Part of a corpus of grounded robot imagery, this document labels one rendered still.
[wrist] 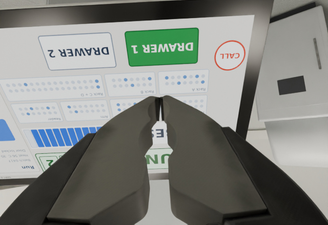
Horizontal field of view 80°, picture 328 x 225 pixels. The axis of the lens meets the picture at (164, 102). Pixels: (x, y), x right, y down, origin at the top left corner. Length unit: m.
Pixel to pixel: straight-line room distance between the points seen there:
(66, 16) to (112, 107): 0.13
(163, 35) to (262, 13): 0.12
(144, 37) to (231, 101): 0.16
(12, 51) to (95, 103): 0.12
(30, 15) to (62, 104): 0.12
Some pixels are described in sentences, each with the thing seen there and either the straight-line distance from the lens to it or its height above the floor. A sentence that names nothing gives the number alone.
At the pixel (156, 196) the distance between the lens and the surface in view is 1.40.
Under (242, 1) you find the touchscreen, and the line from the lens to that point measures 0.27.
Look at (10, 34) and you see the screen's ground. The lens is 0.32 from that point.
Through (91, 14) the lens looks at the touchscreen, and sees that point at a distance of 0.27.
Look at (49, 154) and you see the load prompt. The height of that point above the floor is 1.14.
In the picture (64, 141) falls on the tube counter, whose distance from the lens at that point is 0.38.
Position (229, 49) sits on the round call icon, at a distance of 0.28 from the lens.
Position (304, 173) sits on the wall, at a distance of 3.72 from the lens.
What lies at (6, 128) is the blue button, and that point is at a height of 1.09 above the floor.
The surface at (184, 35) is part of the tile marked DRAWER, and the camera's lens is 0.26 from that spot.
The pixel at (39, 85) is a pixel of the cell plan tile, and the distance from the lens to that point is 0.33.
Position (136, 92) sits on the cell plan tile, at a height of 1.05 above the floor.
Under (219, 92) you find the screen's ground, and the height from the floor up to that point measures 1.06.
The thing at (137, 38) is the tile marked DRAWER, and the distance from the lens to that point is 0.27.
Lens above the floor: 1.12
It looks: 10 degrees down
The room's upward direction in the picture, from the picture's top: 178 degrees clockwise
